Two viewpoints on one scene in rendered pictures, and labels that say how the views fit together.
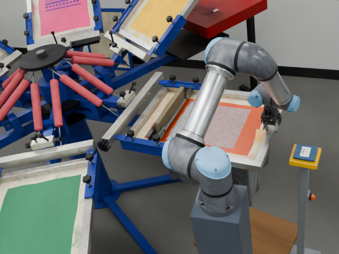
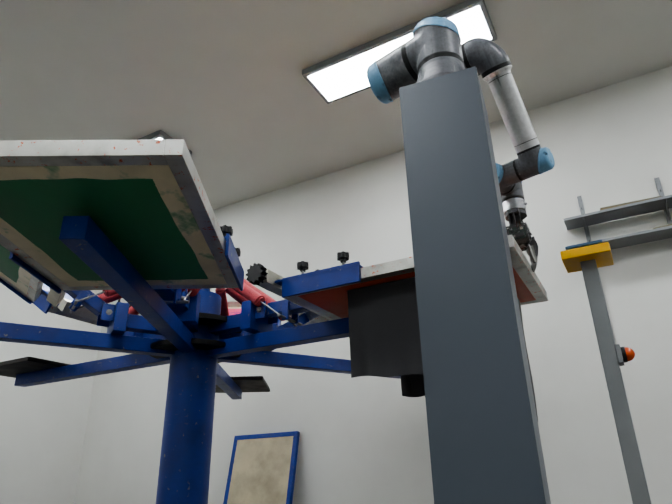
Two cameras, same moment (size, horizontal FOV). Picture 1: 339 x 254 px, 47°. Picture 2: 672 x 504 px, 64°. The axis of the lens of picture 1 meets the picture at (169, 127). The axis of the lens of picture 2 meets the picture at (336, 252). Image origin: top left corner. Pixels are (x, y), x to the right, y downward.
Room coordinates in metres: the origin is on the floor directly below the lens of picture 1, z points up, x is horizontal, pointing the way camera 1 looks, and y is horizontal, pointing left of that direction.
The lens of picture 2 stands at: (-0.08, 0.25, 0.34)
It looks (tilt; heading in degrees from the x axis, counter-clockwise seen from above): 23 degrees up; 355
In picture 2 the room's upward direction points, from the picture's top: 1 degrees counter-clockwise
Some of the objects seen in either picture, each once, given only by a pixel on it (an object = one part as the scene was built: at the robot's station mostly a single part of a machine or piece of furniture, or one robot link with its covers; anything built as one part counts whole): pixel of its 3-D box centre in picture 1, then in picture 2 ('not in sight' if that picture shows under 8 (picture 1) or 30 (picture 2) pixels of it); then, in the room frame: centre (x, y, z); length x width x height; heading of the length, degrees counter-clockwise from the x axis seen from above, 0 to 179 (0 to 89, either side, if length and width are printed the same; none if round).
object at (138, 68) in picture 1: (145, 67); (326, 362); (2.60, 0.08, 0.91); 1.34 x 0.41 x 0.08; 117
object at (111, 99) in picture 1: (120, 103); (288, 307); (2.03, 0.26, 1.02); 0.17 x 0.06 x 0.05; 57
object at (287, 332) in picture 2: (142, 121); (315, 332); (1.96, 0.16, 0.89); 1.24 x 0.06 x 0.06; 57
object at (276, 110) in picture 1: (269, 111); (517, 229); (1.49, -0.50, 1.12); 0.09 x 0.08 x 0.12; 147
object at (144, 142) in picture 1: (146, 145); (322, 281); (1.62, 0.15, 0.98); 0.30 x 0.05 x 0.07; 57
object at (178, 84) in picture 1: (185, 88); not in sight; (2.09, -0.16, 0.98); 0.30 x 0.05 x 0.07; 57
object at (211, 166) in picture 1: (212, 169); (435, 49); (0.96, -0.11, 1.37); 0.13 x 0.12 x 0.14; 43
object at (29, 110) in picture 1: (60, 98); (196, 330); (2.30, 0.67, 0.99); 0.82 x 0.79 x 0.12; 57
